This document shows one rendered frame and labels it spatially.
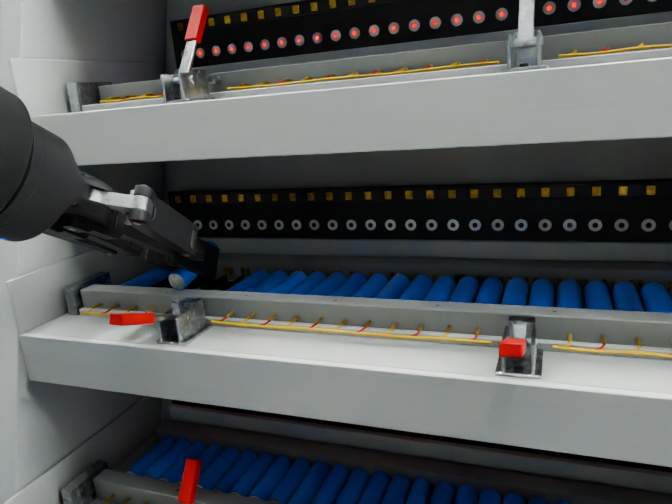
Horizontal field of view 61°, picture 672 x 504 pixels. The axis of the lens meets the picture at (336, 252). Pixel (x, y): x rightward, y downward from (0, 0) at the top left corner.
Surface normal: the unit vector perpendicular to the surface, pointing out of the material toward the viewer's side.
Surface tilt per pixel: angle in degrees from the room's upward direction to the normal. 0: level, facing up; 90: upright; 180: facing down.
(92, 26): 90
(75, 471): 90
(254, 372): 106
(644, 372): 16
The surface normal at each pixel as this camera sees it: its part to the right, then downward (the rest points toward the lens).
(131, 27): 0.93, 0.02
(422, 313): -0.36, 0.27
